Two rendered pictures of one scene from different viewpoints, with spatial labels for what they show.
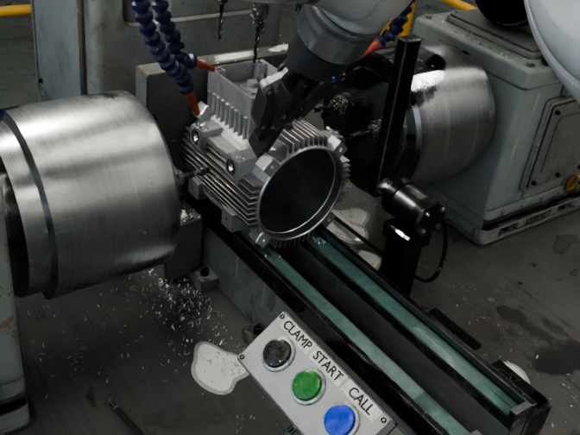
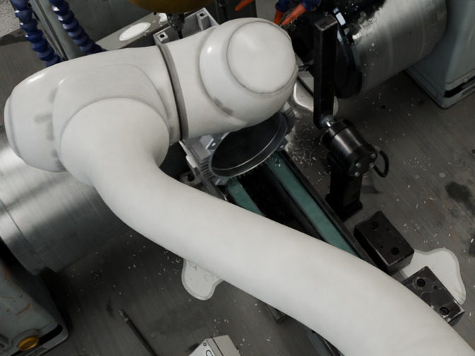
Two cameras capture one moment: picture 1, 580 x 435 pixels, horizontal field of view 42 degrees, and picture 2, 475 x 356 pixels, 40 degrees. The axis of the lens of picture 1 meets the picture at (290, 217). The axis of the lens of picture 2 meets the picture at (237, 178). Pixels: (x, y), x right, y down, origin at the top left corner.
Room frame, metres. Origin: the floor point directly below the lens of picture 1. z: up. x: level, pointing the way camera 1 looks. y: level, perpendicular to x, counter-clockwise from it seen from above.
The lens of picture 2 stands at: (0.39, -0.16, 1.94)
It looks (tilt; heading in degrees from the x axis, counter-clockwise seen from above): 61 degrees down; 18
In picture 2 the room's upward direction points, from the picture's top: 11 degrees counter-clockwise
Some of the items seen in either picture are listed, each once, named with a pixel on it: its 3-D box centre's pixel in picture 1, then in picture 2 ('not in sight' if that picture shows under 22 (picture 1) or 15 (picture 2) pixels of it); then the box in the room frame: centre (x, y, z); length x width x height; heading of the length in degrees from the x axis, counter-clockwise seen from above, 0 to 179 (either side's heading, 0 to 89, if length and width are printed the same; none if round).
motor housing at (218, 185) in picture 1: (264, 164); (219, 106); (1.02, 0.05, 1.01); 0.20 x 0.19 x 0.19; 40
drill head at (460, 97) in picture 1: (417, 113); (371, 9); (1.24, -0.20, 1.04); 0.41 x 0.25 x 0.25; 130
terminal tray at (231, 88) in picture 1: (255, 99); (200, 57); (1.05, 0.08, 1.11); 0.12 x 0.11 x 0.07; 40
